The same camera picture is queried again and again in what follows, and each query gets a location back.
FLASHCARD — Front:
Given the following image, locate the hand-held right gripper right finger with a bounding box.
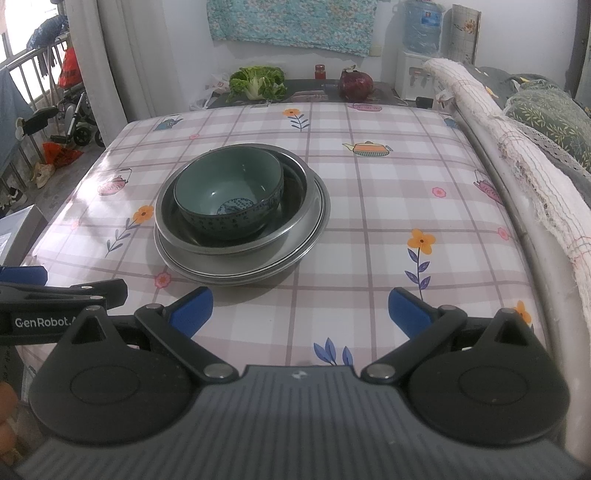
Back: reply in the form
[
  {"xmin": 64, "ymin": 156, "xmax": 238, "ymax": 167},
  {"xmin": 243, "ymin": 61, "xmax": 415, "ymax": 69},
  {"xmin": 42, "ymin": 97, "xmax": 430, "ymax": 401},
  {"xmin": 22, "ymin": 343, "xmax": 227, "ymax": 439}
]
[{"xmin": 360, "ymin": 286, "xmax": 537, "ymax": 384}]

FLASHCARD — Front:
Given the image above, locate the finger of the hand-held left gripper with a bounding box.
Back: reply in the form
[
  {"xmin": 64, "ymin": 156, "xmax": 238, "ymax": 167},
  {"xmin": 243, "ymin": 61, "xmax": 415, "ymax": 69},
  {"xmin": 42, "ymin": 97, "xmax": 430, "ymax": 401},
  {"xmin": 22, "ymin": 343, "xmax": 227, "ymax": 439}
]
[
  {"xmin": 0, "ymin": 266, "xmax": 49, "ymax": 285},
  {"xmin": 0, "ymin": 278, "xmax": 129, "ymax": 311}
]

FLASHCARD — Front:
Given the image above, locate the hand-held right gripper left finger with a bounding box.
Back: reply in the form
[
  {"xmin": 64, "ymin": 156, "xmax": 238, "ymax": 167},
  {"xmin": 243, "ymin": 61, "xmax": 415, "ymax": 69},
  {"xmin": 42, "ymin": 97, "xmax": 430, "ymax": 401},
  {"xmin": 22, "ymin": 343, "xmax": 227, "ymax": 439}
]
[{"xmin": 59, "ymin": 286, "xmax": 238, "ymax": 384}]

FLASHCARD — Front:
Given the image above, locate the stainless steel plate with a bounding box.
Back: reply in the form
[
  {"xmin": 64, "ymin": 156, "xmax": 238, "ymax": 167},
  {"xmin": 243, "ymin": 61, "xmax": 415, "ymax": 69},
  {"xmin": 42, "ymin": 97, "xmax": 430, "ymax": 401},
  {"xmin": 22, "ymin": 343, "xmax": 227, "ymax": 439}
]
[{"xmin": 154, "ymin": 161, "xmax": 330, "ymax": 279}]

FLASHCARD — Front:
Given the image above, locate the green ceramic bowl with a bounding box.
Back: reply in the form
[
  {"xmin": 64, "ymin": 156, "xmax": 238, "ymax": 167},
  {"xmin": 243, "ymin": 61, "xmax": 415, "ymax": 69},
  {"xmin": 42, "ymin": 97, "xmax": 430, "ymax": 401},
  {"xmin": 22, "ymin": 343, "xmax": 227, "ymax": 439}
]
[{"xmin": 173, "ymin": 147, "xmax": 284, "ymax": 241}]

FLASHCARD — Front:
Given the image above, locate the stainless steel bowl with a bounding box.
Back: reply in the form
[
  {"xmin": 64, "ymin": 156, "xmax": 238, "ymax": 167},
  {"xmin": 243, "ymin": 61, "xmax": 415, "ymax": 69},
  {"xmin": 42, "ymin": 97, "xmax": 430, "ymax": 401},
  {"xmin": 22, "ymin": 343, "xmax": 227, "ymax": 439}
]
[{"xmin": 154, "ymin": 143, "xmax": 310, "ymax": 256}]

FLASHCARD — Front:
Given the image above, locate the person's left hand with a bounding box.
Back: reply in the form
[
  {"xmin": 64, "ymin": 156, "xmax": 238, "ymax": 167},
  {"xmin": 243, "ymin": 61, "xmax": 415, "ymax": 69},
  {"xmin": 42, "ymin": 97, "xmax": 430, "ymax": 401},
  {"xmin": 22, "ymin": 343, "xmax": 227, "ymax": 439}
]
[{"xmin": 0, "ymin": 382, "xmax": 20, "ymax": 445}]

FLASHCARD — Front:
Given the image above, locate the grey cardboard box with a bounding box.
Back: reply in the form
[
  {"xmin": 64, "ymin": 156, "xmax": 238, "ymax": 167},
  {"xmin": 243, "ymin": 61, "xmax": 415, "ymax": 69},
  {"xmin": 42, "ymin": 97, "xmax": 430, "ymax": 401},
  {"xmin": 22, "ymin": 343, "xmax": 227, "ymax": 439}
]
[{"xmin": 0, "ymin": 204, "xmax": 52, "ymax": 269}]

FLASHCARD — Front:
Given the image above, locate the red plastic bag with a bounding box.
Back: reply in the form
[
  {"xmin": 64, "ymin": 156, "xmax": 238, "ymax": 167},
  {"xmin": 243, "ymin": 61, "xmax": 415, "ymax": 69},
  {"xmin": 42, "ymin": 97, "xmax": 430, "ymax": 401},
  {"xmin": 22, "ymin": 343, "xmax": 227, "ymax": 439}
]
[
  {"xmin": 42, "ymin": 141, "xmax": 84, "ymax": 166},
  {"xmin": 57, "ymin": 46, "xmax": 82, "ymax": 88}
]

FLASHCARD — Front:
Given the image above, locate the wheelchair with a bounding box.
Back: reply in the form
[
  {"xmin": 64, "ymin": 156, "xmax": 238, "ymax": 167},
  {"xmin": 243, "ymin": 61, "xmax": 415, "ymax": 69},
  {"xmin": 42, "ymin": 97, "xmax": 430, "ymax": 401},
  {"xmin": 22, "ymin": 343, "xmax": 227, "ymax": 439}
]
[{"xmin": 16, "ymin": 87, "xmax": 108, "ymax": 149}]

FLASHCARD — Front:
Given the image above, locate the rolled white quilt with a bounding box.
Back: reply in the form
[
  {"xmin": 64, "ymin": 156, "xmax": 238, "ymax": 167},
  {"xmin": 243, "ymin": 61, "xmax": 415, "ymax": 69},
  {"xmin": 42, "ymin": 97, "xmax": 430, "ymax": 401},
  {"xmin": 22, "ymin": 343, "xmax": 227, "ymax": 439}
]
[{"xmin": 423, "ymin": 58, "xmax": 591, "ymax": 289}]

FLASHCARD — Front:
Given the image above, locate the metal balcony railing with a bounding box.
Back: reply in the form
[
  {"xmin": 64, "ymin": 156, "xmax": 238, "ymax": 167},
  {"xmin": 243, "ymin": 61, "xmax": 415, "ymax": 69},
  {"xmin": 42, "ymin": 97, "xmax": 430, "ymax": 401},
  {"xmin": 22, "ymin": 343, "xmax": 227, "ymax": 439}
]
[{"xmin": 0, "ymin": 36, "xmax": 80, "ymax": 197}]

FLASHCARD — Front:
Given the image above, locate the dark side table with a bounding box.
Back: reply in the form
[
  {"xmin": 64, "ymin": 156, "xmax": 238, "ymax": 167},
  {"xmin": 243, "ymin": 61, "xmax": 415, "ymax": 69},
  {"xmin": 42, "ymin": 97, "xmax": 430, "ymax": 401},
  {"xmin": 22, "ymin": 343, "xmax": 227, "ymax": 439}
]
[{"xmin": 204, "ymin": 78, "xmax": 408, "ymax": 112}]

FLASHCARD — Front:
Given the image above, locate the red cabbage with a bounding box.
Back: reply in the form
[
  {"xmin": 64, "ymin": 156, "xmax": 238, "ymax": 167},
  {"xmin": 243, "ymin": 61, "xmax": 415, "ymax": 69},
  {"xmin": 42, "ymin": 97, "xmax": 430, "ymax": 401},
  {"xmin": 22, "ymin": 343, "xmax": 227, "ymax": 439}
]
[{"xmin": 338, "ymin": 65, "xmax": 375, "ymax": 101}]

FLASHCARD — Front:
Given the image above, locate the green leafy cabbage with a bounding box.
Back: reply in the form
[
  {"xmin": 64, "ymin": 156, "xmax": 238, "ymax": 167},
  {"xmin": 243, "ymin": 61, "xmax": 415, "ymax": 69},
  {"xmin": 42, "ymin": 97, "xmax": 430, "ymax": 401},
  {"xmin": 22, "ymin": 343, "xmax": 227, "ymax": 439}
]
[{"xmin": 226, "ymin": 66, "xmax": 288, "ymax": 103}]

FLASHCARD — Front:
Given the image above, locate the white water dispenser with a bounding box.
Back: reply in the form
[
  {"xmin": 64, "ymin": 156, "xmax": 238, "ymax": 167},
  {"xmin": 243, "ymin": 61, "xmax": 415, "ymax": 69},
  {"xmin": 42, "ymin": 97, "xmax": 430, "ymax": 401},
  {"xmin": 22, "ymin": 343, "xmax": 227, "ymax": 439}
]
[{"xmin": 394, "ymin": 47, "xmax": 437, "ymax": 101}]

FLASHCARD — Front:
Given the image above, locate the green leaf-print pillow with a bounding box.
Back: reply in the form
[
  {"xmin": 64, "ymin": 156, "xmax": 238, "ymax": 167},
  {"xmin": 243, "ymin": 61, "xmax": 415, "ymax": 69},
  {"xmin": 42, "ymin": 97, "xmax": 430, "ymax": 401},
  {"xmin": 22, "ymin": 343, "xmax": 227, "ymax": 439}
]
[{"xmin": 502, "ymin": 85, "xmax": 591, "ymax": 163}]

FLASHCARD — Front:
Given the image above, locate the white curtain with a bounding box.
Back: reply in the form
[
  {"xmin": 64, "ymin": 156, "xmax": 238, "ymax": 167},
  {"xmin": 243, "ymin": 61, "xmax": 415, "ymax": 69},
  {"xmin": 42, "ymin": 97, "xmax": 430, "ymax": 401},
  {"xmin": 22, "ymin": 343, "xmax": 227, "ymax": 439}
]
[{"xmin": 68, "ymin": 0, "xmax": 205, "ymax": 126}]

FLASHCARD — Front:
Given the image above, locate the hanging blue cloth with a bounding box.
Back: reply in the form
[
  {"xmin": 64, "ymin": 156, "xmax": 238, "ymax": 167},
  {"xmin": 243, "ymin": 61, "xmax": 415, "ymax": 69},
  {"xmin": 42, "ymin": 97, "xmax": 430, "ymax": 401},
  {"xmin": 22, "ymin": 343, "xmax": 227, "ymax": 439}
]
[{"xmin": 25, "ymin": 14, "xmax": 71, "ymax": 52}]

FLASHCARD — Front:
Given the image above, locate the blue water bottle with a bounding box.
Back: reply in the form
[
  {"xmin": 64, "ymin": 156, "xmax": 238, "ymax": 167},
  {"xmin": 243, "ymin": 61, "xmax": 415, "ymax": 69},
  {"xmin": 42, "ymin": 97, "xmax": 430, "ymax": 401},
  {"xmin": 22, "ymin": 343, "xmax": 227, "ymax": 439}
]
[{"xmin": 403, "ymin": 0, "xmax": 445, "ymax": 54}]

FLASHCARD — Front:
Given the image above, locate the grey metal bed rail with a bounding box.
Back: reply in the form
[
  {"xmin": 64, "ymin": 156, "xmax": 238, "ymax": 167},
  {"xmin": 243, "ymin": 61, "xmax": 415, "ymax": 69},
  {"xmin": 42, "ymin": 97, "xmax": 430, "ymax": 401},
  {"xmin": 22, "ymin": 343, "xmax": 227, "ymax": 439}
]
[{"xmin": 449, "ymin": 102, "xmax": 591, "ymax": 444}]

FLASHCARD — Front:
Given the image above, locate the floral wall cloth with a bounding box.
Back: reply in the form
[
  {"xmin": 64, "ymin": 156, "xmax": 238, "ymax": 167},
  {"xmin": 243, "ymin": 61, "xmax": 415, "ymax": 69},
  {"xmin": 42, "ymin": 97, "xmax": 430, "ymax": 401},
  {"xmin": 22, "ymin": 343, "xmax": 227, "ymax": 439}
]
[{"xmin": 206, "ymin": 0, "xmax": 380, "ymax": 57}]

